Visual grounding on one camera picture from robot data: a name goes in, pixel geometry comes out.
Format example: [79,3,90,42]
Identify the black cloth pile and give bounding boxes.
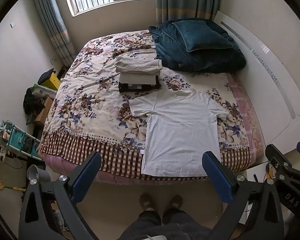
[23,88,45,116]

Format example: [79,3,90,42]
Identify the teal rack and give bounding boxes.
[0,120,41,160]

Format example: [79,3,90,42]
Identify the dark teal pillow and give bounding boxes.
[173,20,232,53]

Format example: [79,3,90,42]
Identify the white headboard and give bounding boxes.
[214,11,300,154]

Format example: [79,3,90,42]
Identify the yellow cable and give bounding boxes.
[0,180,26,192]

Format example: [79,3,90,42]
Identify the dark teal blanket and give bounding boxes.
[148,18,247,74]

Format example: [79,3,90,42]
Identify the beige folded garment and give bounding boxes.
[114,49,162,74]

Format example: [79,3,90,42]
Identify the cardboard box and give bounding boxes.
[34,97,53,126]

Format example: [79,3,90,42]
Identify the grey cylinder cup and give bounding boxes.
[27,165,51,182]

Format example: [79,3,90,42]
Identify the floral bed cover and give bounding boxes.
[38,30,264,184]

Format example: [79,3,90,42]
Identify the black hat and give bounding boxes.
[37,68,56,85]

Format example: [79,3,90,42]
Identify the left grey curtain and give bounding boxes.
[34,0,76,68]

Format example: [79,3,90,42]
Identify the person's legs and slippers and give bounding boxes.
[119,193,211,239]

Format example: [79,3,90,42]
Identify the white t-shirt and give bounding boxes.
[129,89,230,177]

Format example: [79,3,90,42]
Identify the cream folded garment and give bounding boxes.
[119,73,156,85]

